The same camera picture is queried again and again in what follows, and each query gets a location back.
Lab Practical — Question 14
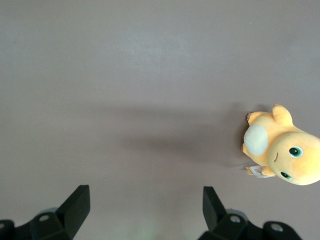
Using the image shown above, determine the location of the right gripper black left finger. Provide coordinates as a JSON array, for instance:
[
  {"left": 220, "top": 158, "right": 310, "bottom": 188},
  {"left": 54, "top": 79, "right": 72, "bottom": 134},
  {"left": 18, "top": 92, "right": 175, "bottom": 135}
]
[{"left": 14, "top": 184, "right": 90, "bottom": 240}]

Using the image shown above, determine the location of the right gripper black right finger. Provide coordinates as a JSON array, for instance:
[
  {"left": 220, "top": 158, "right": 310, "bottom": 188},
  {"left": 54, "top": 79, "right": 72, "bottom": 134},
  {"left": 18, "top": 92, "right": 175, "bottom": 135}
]
[{"left": 199, "top": 186, "right": 266, "bottom": 240}]

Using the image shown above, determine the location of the orange plush toy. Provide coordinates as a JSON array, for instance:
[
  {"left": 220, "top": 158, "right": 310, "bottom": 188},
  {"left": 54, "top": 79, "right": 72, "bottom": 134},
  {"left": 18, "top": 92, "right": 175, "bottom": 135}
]
[{"left": 241, "top": 102, "right": 320, "bottom": 187}]

